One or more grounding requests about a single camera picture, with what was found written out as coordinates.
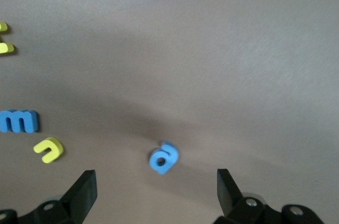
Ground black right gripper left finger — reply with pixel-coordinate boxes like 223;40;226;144
18;170;97;224

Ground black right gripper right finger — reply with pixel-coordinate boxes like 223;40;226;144
214;168;281;224

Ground yellow foam letter u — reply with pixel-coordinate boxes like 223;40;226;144
33;137;64;163

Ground blue foam letter a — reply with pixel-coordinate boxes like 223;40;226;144
148;141;180;175

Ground blue foam letter m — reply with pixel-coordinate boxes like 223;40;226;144
0;109;39;134

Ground yellow foam letter H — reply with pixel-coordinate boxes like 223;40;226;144
0;21;15;55

